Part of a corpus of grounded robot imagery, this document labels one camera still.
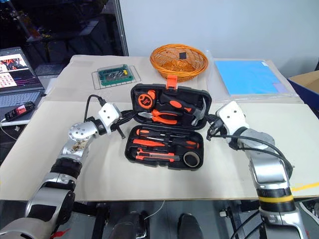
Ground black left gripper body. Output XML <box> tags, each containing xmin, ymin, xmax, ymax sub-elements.
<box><xmin>109</xmin><ymin>114</ymin><xmax>128</xmax><ymax>139</ymax></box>

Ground short orange black screwdriver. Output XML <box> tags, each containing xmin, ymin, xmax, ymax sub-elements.
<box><xmin>134</xmin><ymin>128</ymin><xmax>166</xmax><ymax>137</ymax></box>

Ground orange test pen screwdriver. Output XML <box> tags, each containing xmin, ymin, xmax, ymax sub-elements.
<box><xmin>132</xmin><ymin>138</ymin><xmax>166</xmax><ymax>148</ymax></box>

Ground long orange black screwdriver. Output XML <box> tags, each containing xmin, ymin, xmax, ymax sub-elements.
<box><xmin>146</xmin><ymin>136</ymin><xmax>198</xmax><ymax>150</ymax></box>

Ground black tool case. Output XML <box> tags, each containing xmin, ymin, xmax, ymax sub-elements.
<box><xmin>124</xmin><ymin>83</ymin><xmax>213</xmax><ymax>171</ymax></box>

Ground orange black utility knife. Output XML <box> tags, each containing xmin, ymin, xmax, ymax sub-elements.
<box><xmin>135</xmin><ymin>148</ymin><xmax>181</xmax><ymax>163</ymax></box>

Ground grey tape roll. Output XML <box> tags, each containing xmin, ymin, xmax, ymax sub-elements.
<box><xmin>183</xmin><ymin>152</ymin><xmax>201</xmax><ymax>167</ymax></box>

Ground orange plastic block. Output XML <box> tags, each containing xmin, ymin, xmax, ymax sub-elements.
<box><xmin>166</xmin><ymin>75</ymin><xmax>178</xmax><ymax>90</ymax></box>

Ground black orange claw hammer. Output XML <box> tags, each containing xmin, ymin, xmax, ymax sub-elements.
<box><xmin>159</xmin><ymin>92</ymin><xmax>208</xmax><ymax>125</ymax></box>

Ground orange black tape measure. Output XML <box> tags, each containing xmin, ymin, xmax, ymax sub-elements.
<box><xmin>137</xmin><ymin>90</ymin><xmax>158</xmax><ymax>111</ymax></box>

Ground clear plastic bag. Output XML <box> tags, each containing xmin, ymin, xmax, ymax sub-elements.
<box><xmin>205</xmin><ymin>49</ymin><xmax>303</xmax><ymax>103</ymax></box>

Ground green screwdriver bit box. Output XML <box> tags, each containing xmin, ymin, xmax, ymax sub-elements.
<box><xmin>97</xmin><ymin>64</ymin><xmax>134</xmax><ymax>86</ymax></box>
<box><xmin>90</xmin><ymin>65</ymin><xmax>143</xmax><ymax>90</ymax></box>

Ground blue sheet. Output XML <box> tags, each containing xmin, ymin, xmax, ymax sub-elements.
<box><xmin>214</xmin><ymin>59</ymin><xmax>288</xmax><ymax>96</ymax></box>

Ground orange wicker basket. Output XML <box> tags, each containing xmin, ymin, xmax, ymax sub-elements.
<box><xmin>149</xmin><ymin>43</ymin><xmax>209</xmax><ymax>81</ymax></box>

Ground small lilac sheet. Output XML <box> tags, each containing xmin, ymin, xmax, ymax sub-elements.
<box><xmin>272</xmin><ymin>82</ymin><xmax>288</xmax><ymax>95</ymax></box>

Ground blue cardboard box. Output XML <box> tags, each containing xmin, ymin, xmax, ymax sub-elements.
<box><xmin>287</xmin><ymin>70</ymin><xmax>319</xmax><ymax>111</ymax></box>

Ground black smartphone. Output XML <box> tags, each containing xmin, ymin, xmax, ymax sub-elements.
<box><xmin>4</xmin><ymin>101</ymin><xmax>35</xmax><ymax>122</ymax></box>

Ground dark rounded shape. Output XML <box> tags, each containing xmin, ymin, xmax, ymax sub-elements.
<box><xmin>177</xmin><ymin>213</ymin><xmax>204</xmax><ymax>239</ymax></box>
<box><xmin>112</xmin><ymin>211</ymin><xmax>151</xmax><ymax>239</ymax></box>

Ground grey laptop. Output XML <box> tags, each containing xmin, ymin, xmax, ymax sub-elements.
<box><xmin>0</xmin><ymin>47</ymin><xmax>46</xmax><ymax>111</ymax></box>

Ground yellow tape strip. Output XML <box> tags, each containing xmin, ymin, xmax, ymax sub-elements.
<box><xmin>291</xmin><ymin>182</ymin><xmax>319</xmax><ymax>192</ymax></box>

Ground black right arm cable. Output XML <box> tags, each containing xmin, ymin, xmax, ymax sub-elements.
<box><xmin>205</xmin><ymin>119</ymin><xmax>295</xmax><ymax>179</ymax></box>

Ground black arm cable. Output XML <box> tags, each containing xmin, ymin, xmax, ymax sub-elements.
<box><xmin>85</xmin><ymin>94</ymin><xmax>107</xmax><ymax>123</ymax></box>
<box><xmin>205</xmin><ymin>119</ymin><xmax>295</xmax><ymax>179</ymax></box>

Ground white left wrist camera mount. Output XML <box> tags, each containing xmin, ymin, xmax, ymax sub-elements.
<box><xmin>97</xmin><ymin>103</ymin><xmax>122</xmax><ymax>135</ymax></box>

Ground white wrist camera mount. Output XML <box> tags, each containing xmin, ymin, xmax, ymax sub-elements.
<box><xmin>97</xmin><ymin>103</ymin><xmax>122</xmax><ymax>135</ymax></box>
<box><xmin>215</xmin><ymin>100</ymin><xmax>250</xmax><ymax>144</ymax></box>

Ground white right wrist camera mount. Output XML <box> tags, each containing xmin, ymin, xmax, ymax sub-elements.
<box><xmin>215</xmin><ymin>100</ymin><xmax>250</xmax><ymax>144</ymax></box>

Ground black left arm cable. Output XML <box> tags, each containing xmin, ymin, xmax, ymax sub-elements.
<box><xmin>85</xmin><ymin>94</ymin><xmax>107</xmax><ymax>123</ymax></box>

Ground orange handled pliers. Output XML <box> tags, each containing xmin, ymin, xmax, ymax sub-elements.
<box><xmin>138</xmin><ymin>109</ymin><xmax>179</xmax><ymax>125</ymax></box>

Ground silver partition post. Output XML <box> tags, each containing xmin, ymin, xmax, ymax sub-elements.
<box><xmin>115</xmin><ymin>0</ymin><xmax>130</xmax><ymax>57</ymax></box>

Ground thin white wire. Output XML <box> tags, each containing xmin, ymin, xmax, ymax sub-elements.
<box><xmin>144</xmin><ymin>200</ymin><xmax>166</xmax><ymax>220</ymax></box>

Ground white phone cable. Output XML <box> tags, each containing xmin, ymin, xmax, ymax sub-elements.
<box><xmin>0</xmin><ymin>119</ymin><xmax>21</xmax><ymax>140</ymax></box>

